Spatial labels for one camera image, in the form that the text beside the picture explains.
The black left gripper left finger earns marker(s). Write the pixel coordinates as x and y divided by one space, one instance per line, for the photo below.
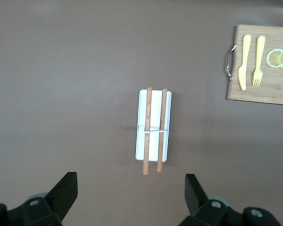
49 207

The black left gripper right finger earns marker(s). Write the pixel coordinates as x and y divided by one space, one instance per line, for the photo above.
202 207

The white rectangular tray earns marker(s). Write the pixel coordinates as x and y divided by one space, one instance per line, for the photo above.
154 146

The brown wooden chopstick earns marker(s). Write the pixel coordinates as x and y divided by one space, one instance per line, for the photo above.
147 110
162 110

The bamboo cutting board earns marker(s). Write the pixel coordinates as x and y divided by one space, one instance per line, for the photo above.
268 91

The yellow plastic knife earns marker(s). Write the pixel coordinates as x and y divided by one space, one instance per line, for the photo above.
244 58

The yellow plastic fork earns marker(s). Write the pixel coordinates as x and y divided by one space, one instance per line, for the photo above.
260 54

